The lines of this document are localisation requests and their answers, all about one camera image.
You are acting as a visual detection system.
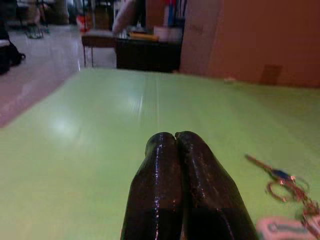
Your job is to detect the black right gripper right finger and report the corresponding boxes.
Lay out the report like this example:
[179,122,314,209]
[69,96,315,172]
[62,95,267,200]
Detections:
[174,130,259,240]

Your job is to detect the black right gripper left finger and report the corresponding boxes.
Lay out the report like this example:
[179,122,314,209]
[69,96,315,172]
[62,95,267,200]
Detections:
[120,131,186,240]

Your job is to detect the key bunch with white charm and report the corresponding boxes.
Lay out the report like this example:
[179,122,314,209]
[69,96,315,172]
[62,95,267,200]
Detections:
[244,153,320,240]

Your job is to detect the green table mat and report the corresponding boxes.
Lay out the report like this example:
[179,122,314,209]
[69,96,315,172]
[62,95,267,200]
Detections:
[0,67,320,240]

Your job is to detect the black cabinet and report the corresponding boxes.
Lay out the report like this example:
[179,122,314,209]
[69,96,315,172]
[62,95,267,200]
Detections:
[114,37,183,74]

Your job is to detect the yellow flat item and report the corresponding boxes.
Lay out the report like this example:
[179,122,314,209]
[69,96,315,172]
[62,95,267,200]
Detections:
[129,31,160,41]

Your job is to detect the white container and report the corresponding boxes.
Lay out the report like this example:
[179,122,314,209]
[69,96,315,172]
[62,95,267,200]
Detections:
[152,25,183,43]

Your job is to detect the large cardboard box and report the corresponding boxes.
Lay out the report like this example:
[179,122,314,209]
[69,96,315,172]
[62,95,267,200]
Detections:
[178,0,320,89]

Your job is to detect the small side table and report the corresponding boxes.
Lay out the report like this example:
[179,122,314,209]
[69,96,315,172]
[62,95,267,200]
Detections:
[81,29,118,68]

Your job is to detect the orange red box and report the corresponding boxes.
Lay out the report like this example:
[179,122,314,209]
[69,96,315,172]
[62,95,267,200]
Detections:
[76,13,95,32]

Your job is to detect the black bag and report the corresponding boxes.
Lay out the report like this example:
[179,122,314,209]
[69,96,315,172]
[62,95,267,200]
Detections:
[0,23,27,76]

